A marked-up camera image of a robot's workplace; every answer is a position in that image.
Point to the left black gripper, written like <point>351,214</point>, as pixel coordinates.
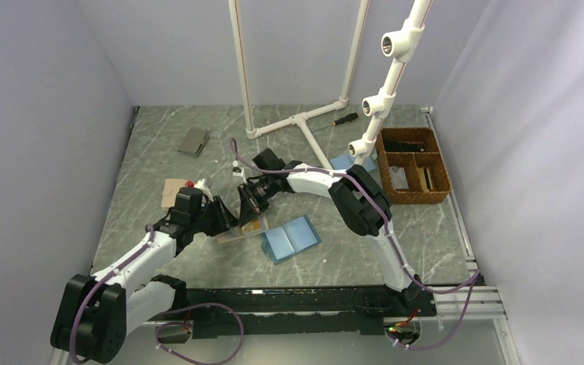
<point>223,219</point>

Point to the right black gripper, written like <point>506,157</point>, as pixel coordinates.
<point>250,207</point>

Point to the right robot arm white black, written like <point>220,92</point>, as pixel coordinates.
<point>362,205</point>

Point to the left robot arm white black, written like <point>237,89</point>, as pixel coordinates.
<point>98,311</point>

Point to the open blue card holder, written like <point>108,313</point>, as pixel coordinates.
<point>290,239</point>

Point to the tan card holder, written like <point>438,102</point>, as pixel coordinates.
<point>170,189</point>

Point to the grey card holder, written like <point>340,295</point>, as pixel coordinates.
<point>194,142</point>

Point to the white card in basket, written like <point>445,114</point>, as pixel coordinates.
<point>399,178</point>

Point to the black orange screwdriver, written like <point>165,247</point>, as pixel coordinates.
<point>350,117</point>

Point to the black item in basket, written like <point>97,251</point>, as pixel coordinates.
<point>404,147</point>

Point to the brown wicker basket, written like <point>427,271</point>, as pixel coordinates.
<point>432,159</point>

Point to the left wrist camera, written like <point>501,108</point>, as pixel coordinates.
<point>203,184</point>

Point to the white pvc pipe frame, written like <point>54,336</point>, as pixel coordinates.
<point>299,120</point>

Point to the blue card holder behind post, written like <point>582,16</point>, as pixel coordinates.
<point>345,161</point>

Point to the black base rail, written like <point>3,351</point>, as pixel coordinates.
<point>364,309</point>

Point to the white pvc pipe post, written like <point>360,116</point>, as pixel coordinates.
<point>399,46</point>

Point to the aluminium frame rail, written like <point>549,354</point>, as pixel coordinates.
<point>475,301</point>

